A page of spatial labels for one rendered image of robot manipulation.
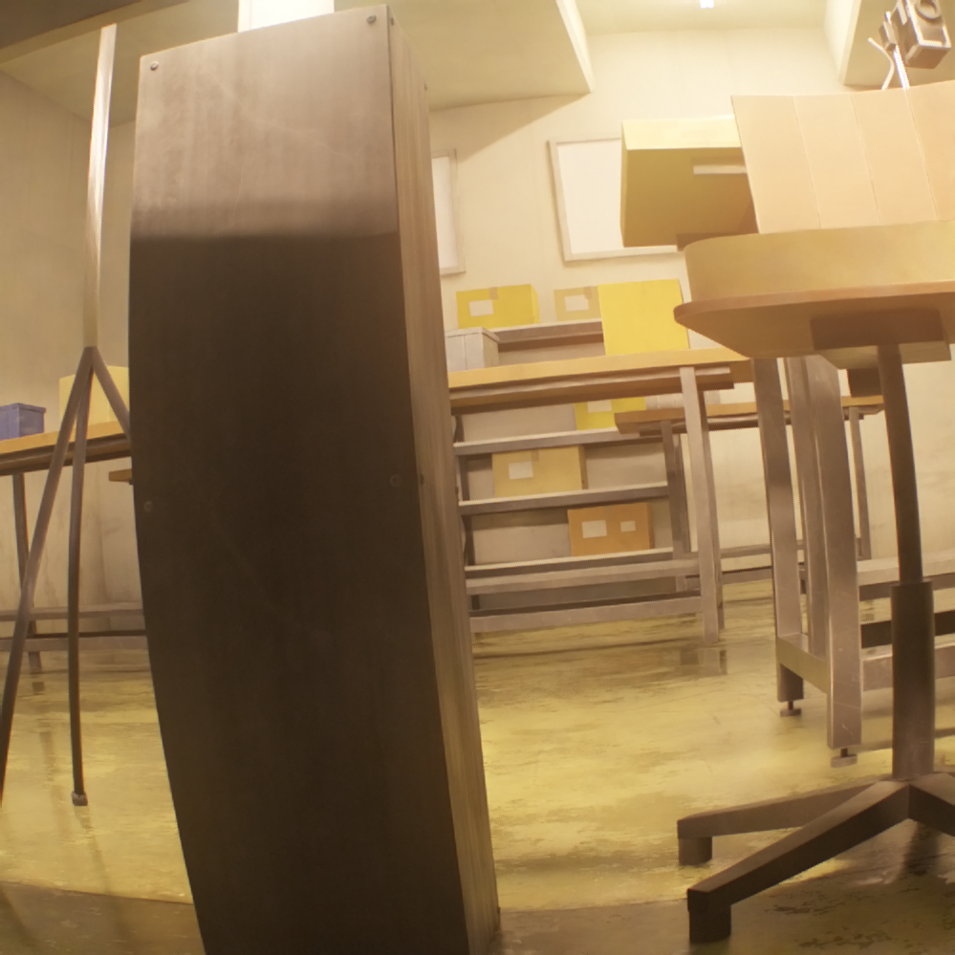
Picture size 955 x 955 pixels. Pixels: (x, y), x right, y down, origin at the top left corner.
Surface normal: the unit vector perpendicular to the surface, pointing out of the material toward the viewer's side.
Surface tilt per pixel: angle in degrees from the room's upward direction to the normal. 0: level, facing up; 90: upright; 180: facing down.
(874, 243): 90
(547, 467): 90
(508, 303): 90
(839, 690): 90
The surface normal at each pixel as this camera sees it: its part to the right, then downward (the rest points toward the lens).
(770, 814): -0.68, 0.04
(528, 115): -0.16, -0.02
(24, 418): 0.99, -0.09
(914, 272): -0.38, 0.00
